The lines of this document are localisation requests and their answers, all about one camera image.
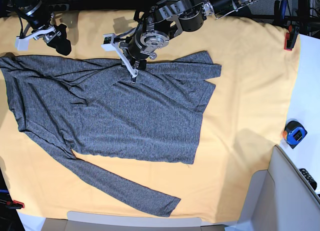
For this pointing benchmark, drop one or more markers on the black perforated object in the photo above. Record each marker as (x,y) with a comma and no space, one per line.
(309,178)

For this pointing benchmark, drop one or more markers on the blue tape measure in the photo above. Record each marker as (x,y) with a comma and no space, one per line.
(294,132)

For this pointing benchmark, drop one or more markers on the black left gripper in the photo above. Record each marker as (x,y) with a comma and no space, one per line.
(141,59)

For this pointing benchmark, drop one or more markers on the red clamp left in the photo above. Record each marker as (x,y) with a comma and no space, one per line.
(14,205)

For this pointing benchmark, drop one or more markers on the blue handled tool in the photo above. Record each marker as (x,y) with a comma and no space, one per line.
(282,9)

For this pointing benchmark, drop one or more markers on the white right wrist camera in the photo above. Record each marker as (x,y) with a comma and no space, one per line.
(22,43)

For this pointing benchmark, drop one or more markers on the red clamp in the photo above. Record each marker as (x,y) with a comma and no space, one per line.
(291,37)
(14,205)

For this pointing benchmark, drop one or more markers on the grey long-sleeve shirt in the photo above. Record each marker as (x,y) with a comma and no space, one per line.
(94,107)

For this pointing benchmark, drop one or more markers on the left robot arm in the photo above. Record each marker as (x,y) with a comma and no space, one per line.
(164,21)

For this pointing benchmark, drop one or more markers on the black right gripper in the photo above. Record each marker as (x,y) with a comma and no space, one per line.
(57,40)

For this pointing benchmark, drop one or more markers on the red clamp right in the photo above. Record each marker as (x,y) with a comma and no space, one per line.
(291,37)

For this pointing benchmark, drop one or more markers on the yellow table cloth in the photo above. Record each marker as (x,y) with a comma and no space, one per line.
(243,121)

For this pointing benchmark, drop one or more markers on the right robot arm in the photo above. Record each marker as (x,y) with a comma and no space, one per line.
(36,23)

